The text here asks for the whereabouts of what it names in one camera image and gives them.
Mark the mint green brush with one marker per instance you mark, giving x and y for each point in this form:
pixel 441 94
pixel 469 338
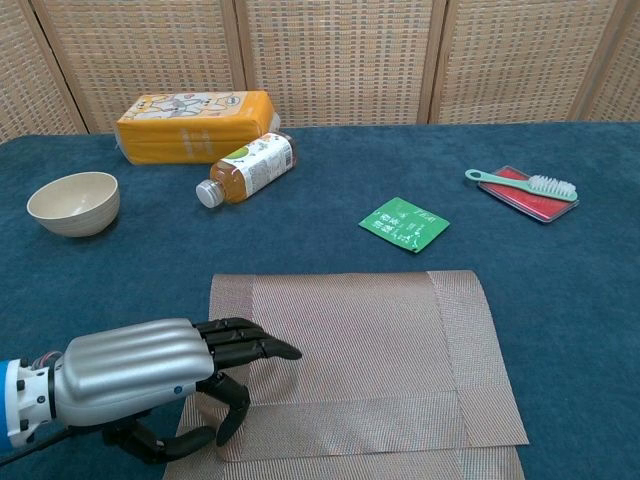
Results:
pixel 496 179

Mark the brown woven placemat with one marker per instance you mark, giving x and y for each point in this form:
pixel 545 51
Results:
pixel 375 350

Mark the white round bowl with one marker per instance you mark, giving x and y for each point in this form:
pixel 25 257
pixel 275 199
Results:
pixel 75 210

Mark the red clear flat case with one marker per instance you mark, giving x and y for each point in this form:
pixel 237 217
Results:
pixel 525 206

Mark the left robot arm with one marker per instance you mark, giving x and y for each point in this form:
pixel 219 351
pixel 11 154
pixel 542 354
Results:
pixel 15 400

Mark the woven folding screen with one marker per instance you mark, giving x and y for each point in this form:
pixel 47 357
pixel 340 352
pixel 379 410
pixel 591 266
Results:
pixel 340 60

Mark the green tea sachet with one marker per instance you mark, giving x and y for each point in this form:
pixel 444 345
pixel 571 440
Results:
pixel 405 225

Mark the yellow cartoon tissue pack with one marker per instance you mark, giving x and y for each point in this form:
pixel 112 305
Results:
pixel 190 135

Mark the teal table cover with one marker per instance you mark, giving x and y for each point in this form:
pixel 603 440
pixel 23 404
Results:
pixel 125 270

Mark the tea bottle with white label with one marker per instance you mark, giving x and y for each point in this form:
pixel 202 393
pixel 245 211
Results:
pixel 250 165

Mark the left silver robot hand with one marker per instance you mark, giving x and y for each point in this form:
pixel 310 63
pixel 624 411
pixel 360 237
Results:
pixel 130 365

